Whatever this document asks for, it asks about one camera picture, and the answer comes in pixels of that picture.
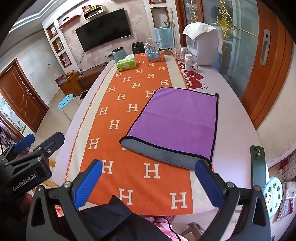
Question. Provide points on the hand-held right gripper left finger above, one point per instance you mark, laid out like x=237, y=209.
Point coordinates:
x=89, y=185

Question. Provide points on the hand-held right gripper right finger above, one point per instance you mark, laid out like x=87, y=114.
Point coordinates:
x=209, y=185

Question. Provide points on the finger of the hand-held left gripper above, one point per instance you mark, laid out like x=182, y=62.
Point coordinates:
x=52, y=142
x=23, y=141

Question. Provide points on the purple and grey towel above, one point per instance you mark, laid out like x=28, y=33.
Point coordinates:
x=175, y=120

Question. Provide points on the dark jacket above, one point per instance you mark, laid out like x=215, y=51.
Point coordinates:
x=111, y=220

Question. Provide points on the orange letter-print blanket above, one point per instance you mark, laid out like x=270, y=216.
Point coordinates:
x=108, y=148

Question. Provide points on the blue round stool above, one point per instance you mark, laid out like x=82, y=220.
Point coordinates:
x=65, y=101

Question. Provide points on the brown wooden door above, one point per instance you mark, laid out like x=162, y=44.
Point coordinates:
x=20, y=97

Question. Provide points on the green smartphone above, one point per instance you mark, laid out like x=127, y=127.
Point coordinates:
x=257, y=166

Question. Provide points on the wooden television cabinet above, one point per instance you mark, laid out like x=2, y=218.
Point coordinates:
x=71, y=84

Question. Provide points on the pink cloth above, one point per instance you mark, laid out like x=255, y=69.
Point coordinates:
x=166, y=229

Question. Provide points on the red box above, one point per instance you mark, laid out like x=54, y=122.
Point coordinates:
x=60, y=80

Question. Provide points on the pale blue plastic stool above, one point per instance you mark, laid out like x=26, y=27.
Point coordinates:
x=272, y=199

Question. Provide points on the pile of white packages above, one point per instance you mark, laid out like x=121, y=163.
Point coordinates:
x=288, y=185

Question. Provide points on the green tissue pack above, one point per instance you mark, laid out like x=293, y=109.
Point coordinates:
x=126, y=63

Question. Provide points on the orange sliding door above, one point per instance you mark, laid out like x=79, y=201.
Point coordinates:
x=259, y=88

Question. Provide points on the white pill bottle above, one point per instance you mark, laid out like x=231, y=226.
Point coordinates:
x=188, y=62

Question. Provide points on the black small appliance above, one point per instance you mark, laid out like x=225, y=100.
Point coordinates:
x=137, y=48

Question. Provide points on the glass kettle with blue base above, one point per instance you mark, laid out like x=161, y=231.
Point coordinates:
x=152, y=54

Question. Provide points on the white water dispenser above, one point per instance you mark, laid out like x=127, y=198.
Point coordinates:
x=205, y=51

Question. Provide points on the metal jar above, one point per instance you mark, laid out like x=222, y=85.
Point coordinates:
x=183, y=53

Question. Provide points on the blue dotted water container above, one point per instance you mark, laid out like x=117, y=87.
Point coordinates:
x=163, y=37

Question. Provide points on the white cloth cover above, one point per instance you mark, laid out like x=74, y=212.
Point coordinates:
x=200, y=29

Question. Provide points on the glass door with gold ornament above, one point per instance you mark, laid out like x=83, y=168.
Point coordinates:
x=233, y=20

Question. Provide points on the wall poster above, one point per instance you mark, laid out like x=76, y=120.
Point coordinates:
x=11, y=118

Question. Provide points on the red wall shelf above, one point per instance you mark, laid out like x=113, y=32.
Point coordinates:
x=69, y=21

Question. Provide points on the black wall television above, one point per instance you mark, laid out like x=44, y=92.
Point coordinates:
x=104, y=29

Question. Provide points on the white and yellow wall shelf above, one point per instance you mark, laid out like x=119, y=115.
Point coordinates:
x=93, y=12

